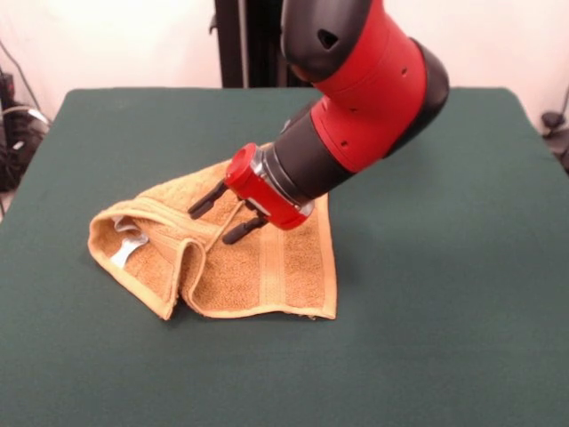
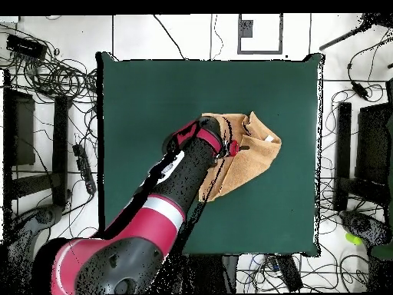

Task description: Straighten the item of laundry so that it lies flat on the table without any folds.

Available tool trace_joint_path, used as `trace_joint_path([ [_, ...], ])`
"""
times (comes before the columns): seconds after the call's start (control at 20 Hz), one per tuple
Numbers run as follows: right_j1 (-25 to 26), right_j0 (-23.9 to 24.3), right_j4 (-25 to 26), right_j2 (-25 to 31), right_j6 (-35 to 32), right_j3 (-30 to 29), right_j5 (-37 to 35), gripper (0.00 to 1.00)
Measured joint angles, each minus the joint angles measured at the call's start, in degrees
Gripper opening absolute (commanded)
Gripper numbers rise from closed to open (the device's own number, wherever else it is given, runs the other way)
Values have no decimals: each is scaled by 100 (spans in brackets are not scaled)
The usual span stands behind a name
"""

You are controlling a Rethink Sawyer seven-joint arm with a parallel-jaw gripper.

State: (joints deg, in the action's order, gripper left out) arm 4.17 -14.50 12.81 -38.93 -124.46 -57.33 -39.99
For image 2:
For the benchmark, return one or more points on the black metal stand frame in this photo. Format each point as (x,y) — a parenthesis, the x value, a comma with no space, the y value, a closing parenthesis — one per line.
(344,138)
(60,138)

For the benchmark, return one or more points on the black handheld device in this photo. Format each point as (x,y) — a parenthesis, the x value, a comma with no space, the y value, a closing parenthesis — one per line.
(362,227)

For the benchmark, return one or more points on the dark green table cloth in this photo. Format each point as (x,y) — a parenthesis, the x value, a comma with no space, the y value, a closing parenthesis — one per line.
(153,107)

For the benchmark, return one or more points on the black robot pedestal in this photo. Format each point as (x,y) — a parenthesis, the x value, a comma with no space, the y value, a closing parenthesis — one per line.
(212,273)

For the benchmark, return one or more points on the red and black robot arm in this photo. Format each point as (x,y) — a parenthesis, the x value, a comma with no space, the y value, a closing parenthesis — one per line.
(159,221)

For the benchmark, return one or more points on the black power adapter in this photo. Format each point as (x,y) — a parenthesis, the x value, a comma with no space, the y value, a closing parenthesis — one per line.
(359,89)

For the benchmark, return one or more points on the long black power strip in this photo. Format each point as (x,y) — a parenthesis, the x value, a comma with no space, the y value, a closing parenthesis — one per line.
(288,273)

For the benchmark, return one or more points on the tan terry towel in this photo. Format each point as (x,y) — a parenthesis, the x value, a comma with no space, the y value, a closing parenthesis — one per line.
(254,159)

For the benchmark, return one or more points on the black tripod leg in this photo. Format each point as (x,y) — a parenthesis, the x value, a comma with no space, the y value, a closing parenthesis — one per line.
(340,39)

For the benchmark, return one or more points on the grey curved device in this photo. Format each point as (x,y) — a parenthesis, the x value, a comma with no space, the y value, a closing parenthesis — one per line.
(46,216)

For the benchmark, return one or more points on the black electronics box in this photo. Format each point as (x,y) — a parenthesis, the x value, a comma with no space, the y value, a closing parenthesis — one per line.
(26,46)

